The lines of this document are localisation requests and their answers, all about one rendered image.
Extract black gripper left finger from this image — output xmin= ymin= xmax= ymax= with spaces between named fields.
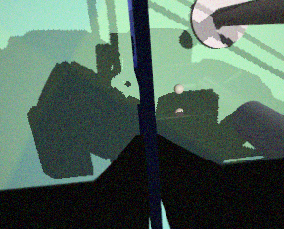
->
xmin=0 ymin=135 xmax=149 ymax=229

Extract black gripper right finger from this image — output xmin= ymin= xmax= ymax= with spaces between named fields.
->
xmin=157 ymin=134 xmax=284 ymax=229

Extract dark grey cylinder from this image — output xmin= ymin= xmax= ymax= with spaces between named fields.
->
xmin=232 ymin=101 xmax=284 ymax=160

